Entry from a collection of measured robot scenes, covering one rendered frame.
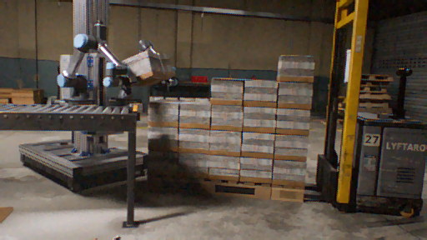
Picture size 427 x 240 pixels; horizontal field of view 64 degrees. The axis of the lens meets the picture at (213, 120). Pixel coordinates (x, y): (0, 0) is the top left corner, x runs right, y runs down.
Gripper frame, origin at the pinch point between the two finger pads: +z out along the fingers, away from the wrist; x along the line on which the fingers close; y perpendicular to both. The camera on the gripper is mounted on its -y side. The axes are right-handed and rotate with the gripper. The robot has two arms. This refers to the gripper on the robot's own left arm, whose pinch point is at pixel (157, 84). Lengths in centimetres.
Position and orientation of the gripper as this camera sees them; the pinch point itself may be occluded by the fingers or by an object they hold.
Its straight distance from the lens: 337.2
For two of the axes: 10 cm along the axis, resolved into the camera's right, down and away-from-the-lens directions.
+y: -2.9, -9.6, 0.2
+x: 8.7, -2.8, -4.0
